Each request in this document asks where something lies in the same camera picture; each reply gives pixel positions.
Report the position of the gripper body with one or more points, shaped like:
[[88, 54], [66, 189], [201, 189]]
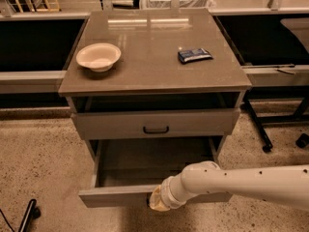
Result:
[[167, 194]]

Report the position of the white bowl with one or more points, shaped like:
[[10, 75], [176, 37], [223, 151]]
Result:
[[98, 57]]

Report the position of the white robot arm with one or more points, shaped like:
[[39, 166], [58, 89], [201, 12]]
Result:
[[284, 185]]

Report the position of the black stand foot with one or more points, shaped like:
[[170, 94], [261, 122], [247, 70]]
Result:
[[32, 212]]

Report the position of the grey top drawer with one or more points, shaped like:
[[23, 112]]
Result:
[[138, 124]]

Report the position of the black rolling stand frame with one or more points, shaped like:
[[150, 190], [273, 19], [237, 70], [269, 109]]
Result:
[[297, 117]]

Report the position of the grey drawer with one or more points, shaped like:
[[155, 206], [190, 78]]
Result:
[[138, 124], [127, 171]]

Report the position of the blue snack packet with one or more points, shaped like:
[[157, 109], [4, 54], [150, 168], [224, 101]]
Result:
[[193, 55]]

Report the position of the black caster wheel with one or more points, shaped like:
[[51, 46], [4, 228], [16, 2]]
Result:
[[303, 141]]

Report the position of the grey drawer cabinet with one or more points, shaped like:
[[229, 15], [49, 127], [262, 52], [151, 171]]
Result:
[[149, 75]]

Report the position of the white wire basket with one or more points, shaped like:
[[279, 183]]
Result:
[[184, 4]]

